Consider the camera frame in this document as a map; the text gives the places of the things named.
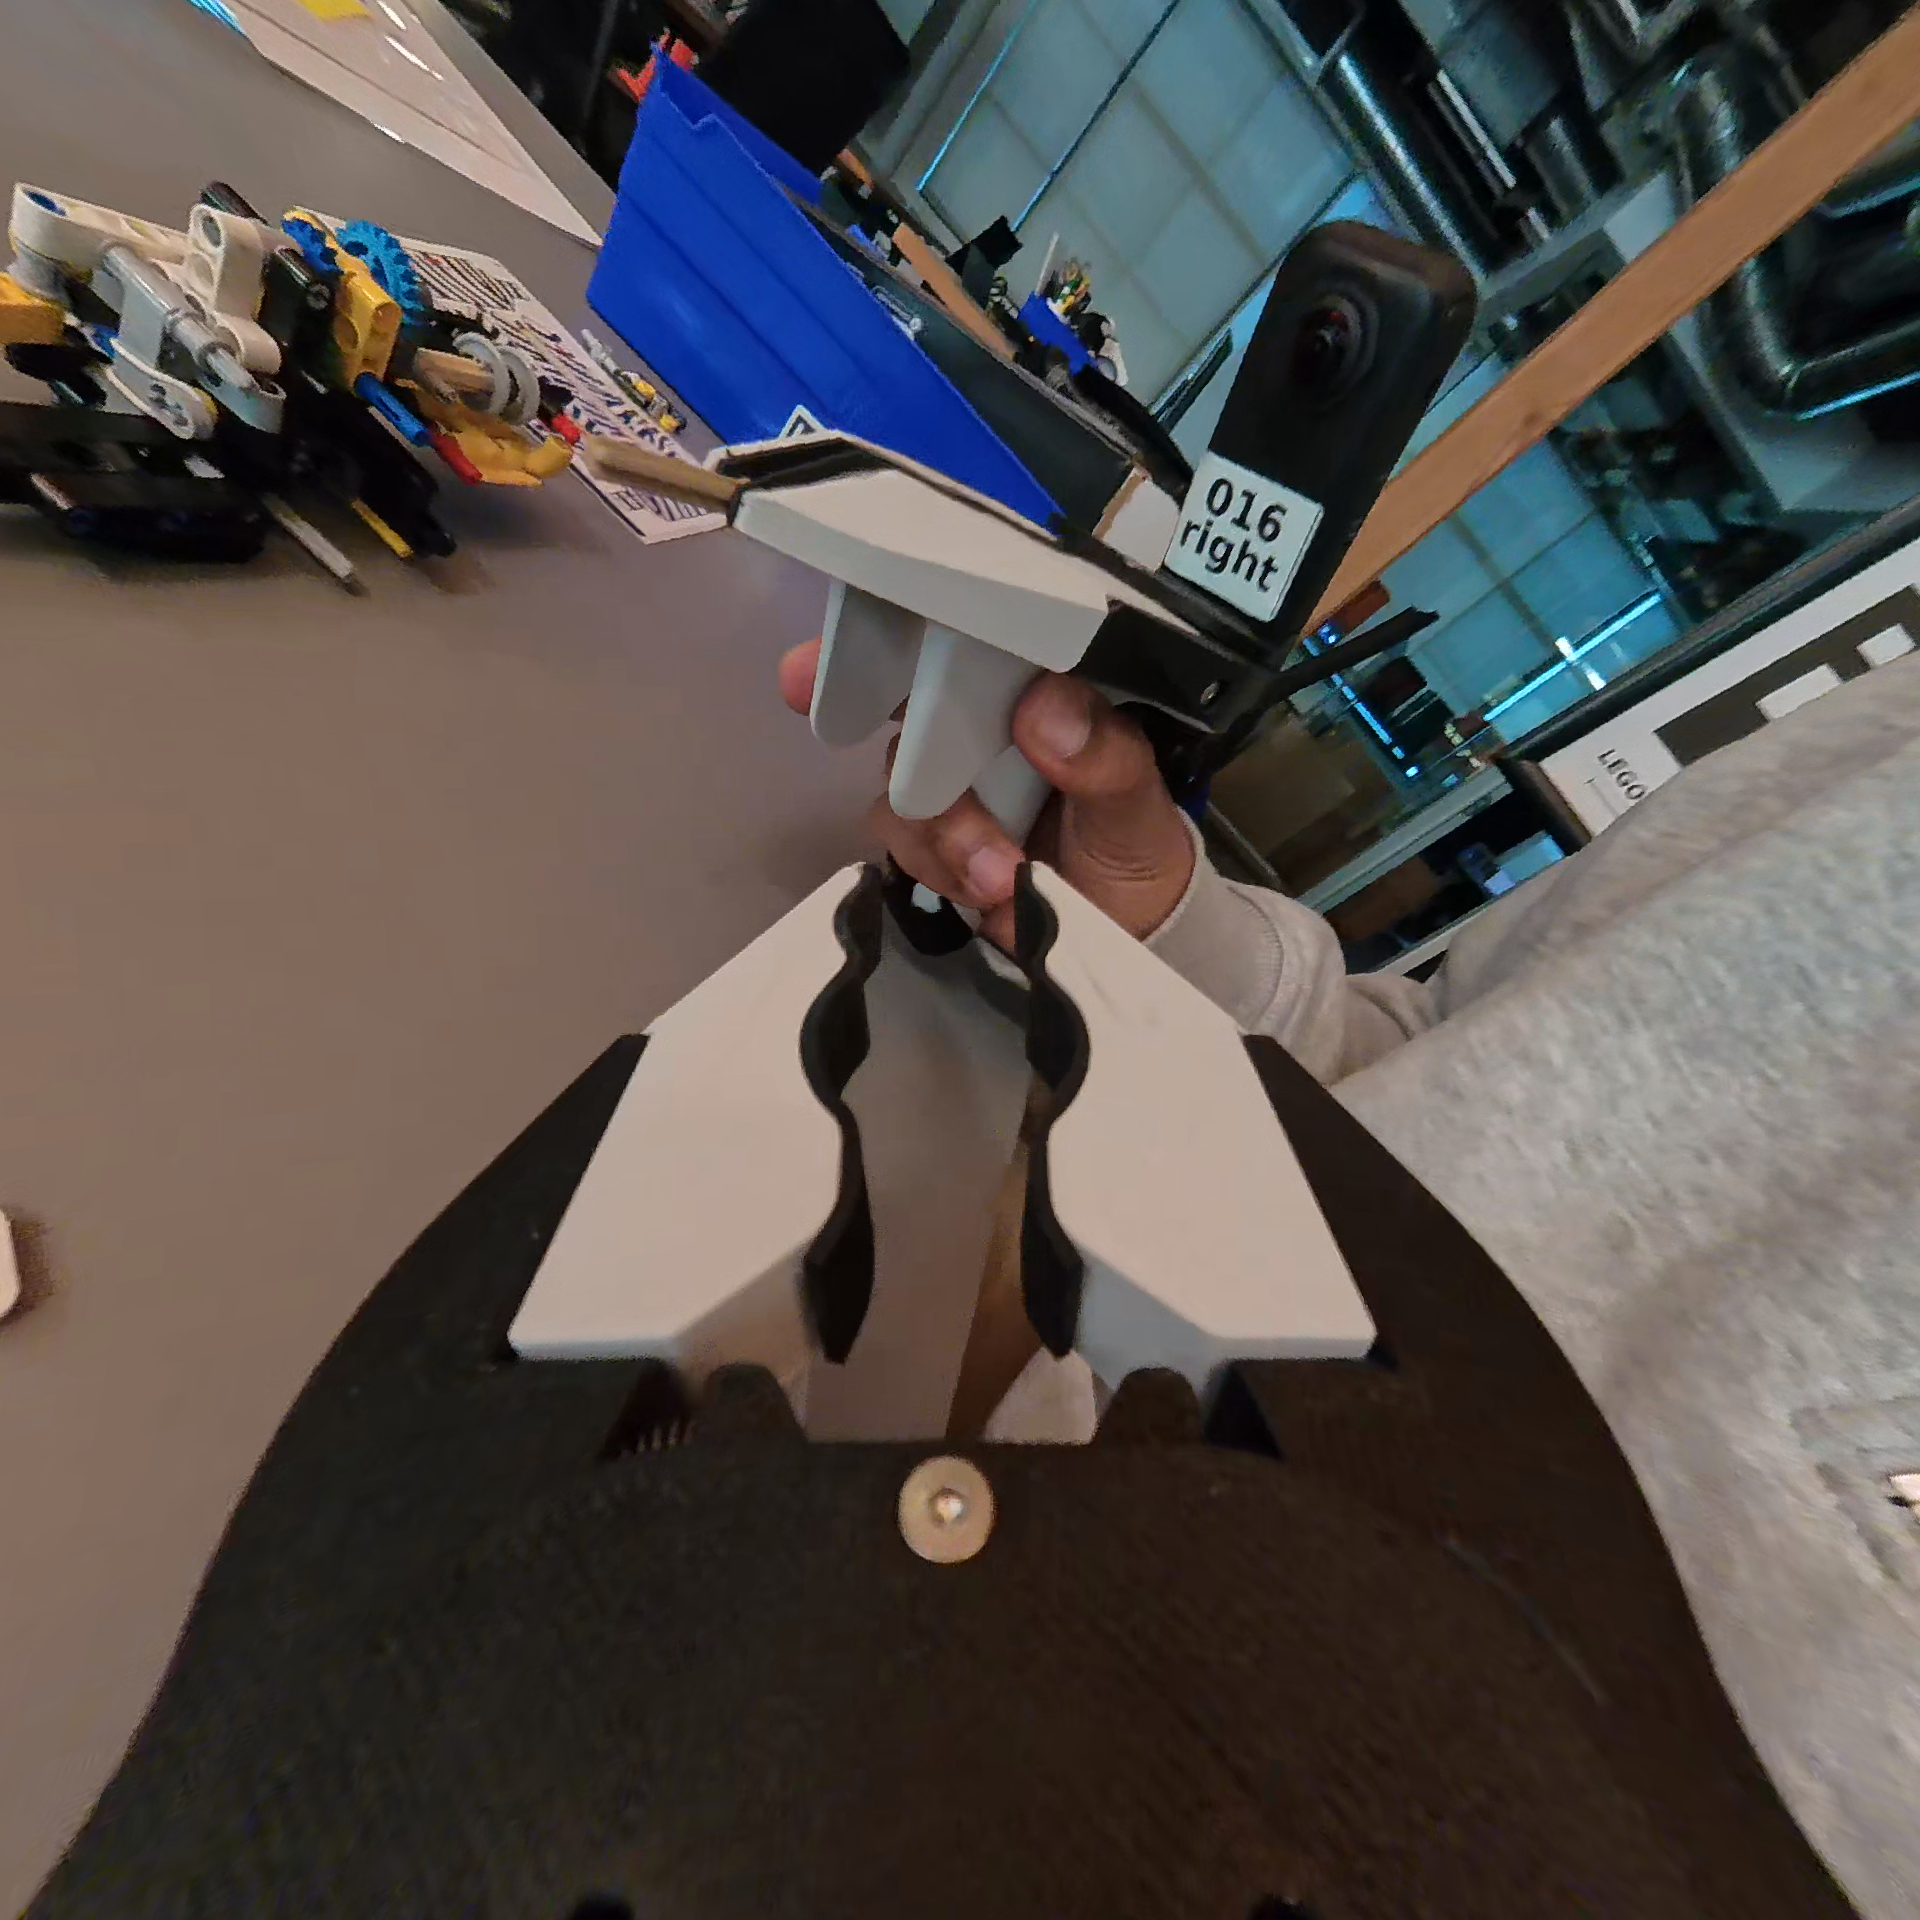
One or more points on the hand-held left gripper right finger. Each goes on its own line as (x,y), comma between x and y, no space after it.
(1201,1185)

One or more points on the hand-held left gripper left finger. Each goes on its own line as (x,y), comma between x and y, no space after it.
(704,1171)

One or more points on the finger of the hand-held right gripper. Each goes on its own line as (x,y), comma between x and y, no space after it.
(810,457)
(931,569)

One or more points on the tan lego axle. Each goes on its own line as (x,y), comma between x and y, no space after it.
(661,468)

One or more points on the multicoloured lego model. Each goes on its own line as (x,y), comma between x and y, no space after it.
(195,345)

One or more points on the person's right forearm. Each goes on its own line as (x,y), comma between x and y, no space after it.
(1306,974)

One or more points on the person's right hand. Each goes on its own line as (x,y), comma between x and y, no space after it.
(1118,810)

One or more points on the blue plastic bin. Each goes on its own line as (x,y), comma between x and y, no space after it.
(749,299)

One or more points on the black flat case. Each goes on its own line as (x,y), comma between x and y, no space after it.
(1019,375)

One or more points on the black white printed sticker sheet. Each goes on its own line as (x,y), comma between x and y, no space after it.
(598,382)

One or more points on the wooden beam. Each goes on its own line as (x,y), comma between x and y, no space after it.
(1651,284)

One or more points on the person's grey sweatshirt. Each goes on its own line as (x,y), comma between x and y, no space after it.
(1651,1200)

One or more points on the white cardboard box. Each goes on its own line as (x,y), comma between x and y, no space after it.
(1604,779)

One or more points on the white instruction sheet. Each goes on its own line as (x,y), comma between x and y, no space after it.
(451,120)

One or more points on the small white object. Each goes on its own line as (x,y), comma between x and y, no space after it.
(6,1260)

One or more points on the silver ventilation duct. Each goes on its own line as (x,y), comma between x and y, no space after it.
(1798,299)

